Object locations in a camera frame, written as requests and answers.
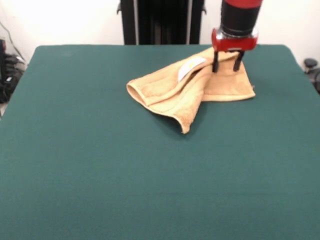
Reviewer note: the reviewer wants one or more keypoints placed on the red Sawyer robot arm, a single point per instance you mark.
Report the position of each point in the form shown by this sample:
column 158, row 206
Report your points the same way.
column 240, row 17

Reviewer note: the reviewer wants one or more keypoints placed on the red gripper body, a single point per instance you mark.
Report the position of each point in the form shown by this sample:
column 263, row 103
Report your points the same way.
column 235, row 44

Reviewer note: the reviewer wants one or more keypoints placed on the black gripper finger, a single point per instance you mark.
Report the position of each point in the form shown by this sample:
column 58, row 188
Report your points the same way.
column 215, row 66
column 237, row 66

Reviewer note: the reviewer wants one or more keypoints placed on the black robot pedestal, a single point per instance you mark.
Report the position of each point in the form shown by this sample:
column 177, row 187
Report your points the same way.
column 162, row 22

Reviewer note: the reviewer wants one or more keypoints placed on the tan towel with white label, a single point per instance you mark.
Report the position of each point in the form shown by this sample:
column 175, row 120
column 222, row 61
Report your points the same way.
column 162, row 87

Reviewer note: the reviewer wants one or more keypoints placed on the dark stand base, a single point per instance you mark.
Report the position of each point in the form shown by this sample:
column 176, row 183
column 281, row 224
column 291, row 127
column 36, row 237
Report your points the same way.
column 310, row 63

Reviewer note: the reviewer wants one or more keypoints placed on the dark green table cloth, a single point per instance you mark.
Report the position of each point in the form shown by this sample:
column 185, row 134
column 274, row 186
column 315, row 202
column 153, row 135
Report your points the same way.
column 100, row 175

